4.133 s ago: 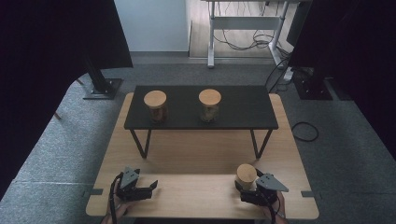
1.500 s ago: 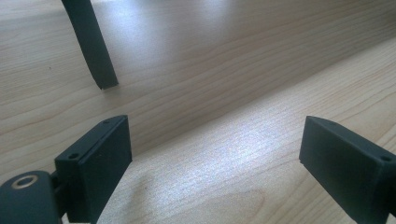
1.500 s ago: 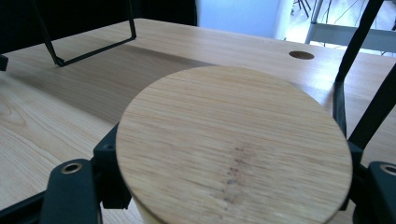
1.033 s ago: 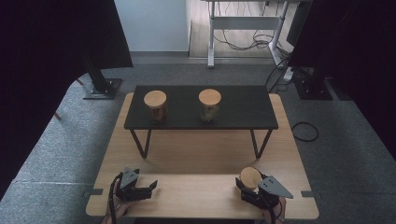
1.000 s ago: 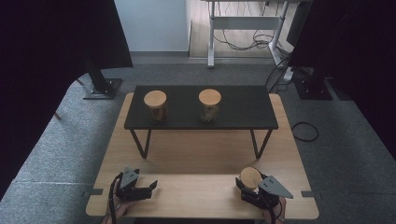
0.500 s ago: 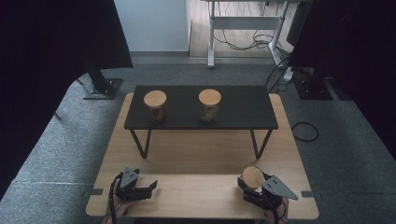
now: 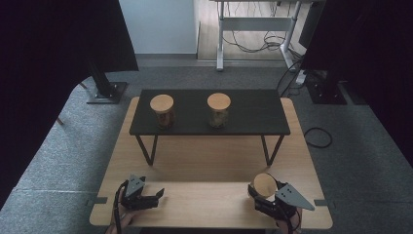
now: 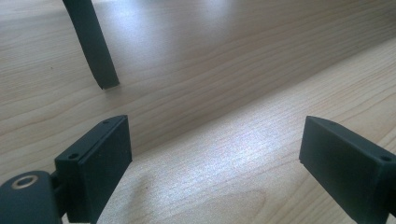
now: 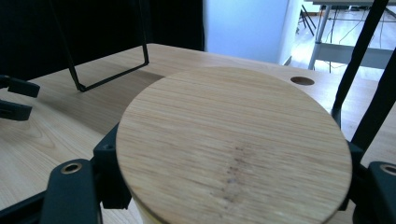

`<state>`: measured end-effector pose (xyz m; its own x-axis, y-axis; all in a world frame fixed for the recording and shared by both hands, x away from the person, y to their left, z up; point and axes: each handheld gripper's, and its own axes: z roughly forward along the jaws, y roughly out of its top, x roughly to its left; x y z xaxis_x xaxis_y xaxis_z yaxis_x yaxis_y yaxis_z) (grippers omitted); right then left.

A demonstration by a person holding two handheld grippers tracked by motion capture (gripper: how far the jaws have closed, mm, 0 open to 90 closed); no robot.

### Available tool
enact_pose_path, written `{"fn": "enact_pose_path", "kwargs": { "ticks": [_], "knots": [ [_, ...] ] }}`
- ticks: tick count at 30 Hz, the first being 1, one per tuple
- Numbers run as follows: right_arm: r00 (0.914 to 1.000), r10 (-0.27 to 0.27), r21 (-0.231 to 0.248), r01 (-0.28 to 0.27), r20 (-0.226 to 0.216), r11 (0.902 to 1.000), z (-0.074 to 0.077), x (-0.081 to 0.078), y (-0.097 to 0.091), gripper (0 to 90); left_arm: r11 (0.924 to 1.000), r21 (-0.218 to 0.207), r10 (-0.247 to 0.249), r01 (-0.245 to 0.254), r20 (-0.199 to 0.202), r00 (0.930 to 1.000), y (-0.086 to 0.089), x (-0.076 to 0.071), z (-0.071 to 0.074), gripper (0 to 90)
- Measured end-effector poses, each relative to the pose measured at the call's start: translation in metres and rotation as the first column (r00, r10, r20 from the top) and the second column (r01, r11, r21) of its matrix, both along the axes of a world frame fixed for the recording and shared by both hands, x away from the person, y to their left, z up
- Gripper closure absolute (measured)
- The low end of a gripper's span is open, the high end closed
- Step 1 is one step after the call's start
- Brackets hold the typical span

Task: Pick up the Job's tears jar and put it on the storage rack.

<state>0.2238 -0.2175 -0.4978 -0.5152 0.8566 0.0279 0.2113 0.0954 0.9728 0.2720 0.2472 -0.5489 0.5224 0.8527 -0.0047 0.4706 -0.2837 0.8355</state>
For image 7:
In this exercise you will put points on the glass jar of tea bags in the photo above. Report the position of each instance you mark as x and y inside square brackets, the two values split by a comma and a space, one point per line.
[218, 101]

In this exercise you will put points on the white desk frame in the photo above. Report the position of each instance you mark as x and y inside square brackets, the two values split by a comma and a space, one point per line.
[253, 23]

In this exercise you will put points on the glass jar of dark leaves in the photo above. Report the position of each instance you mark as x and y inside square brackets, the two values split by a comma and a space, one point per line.
[161, 104]

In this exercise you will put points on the glass jar with wooden lid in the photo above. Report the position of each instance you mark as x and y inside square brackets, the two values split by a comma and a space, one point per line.
[263, 185]

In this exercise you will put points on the black metal riser shelf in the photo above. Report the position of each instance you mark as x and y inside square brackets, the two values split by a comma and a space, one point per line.
[253, 110]

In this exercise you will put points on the grey tape strip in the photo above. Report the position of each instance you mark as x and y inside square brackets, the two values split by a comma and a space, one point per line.
[320, 202]
[100, 200]

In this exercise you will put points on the black metal stand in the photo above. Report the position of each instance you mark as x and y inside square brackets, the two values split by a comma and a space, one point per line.
[104, 84]
[326, 92]

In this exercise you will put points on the person's left hand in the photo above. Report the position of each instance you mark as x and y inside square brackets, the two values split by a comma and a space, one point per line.
[126, 217]

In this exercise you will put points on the white power strip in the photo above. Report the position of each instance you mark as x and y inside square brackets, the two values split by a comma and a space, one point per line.
[301, 78]

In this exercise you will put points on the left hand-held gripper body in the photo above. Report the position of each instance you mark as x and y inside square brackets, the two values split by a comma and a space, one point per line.
[134, 188]

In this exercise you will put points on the person's right hand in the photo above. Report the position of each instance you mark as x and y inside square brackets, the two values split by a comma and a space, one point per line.
[293, 226]

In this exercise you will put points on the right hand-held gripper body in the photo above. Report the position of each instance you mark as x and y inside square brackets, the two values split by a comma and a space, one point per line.
[292, 200]

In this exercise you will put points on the black curtain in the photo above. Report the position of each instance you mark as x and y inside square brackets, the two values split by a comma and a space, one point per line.
[373, 48]
[39, 65]

